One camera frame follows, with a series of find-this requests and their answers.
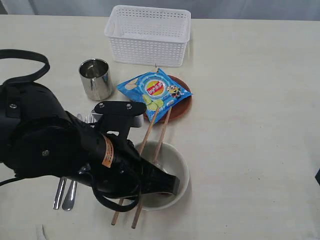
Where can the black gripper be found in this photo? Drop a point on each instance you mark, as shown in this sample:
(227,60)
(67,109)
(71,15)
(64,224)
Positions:
(113,168)

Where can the white speckled bowl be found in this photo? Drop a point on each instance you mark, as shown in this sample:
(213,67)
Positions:
(170,161)

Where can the wooden chopstick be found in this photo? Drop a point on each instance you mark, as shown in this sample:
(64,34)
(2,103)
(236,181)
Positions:
(140,150)
(154,162)

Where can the brown round plate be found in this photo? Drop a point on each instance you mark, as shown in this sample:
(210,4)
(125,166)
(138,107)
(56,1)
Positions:
(181,107)

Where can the silver fork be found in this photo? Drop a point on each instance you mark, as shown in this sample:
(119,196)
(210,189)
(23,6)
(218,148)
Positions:
(69,200)

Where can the silver table knife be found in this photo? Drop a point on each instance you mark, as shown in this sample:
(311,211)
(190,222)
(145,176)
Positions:
(59,193)

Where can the blue chips bag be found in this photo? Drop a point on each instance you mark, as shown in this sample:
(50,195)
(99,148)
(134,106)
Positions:
(158,91)

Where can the silver foil packet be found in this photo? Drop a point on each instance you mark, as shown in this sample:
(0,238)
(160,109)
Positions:
(95,77)

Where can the white perforated plastic basket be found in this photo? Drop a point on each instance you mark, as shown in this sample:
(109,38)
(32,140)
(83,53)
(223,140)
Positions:
(149,36)

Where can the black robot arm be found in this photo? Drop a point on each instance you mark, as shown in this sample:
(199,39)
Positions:
(39,138)

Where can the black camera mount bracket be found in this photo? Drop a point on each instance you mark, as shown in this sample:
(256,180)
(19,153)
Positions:
(118,116)

